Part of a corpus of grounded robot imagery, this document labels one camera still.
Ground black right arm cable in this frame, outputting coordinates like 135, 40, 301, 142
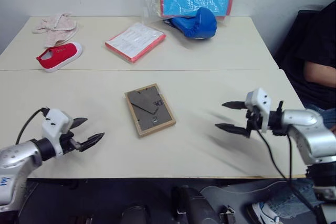
255, 129, 325, 218

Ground red paper stack in plastic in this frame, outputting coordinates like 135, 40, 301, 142
104, 22, 167, 65

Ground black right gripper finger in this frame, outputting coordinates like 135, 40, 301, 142
222, 100, 247, 111
215, 123, 250, 138

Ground blue boxing glove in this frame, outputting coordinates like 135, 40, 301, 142
163, 7, 218, 42

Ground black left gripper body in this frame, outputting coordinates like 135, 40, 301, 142
60, 130, 81, 155

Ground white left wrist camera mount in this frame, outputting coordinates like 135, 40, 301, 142
41, 108, 75, 157

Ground grey curved plate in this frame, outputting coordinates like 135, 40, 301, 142
200, 179, 291, 224

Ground person's blue jeans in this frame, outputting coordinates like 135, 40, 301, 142
262, 104, 336, 218

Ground pink baby garment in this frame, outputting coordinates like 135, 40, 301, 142
32, 12, 79, 49

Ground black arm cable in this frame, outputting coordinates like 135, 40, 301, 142
15, 106, 50, 145
255, 129, 325, 218

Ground red canvas shoe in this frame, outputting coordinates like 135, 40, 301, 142
36, 42, 83, 73

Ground small black bracket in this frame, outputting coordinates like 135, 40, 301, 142
218, 205, 237, 224

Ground person's black shirt torso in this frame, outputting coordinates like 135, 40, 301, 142
272, 0, 336, 111

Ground white sneaker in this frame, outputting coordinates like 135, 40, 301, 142
246, 201, 282, 224

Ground small black rounded cylinder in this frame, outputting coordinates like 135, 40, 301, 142
121, 204, 151, 224

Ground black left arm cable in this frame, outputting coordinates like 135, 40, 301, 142
15, 106, 50, 145

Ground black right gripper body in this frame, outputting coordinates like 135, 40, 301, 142
245, 105, 264, 139

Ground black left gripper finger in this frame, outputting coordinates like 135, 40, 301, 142
78, 132, 106, 153
71, 117, 88, 131

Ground large black rounded cylinder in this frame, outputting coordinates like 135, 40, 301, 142
171, 185, 222, 224

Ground wooden picture frame face down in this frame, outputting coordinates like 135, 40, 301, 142
124, 83, 176, 138

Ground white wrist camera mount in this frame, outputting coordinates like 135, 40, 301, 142
244, 87, 272, 133
41, 108, 75, 157

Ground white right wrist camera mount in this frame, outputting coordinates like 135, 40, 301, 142
244, 87, 272, 133

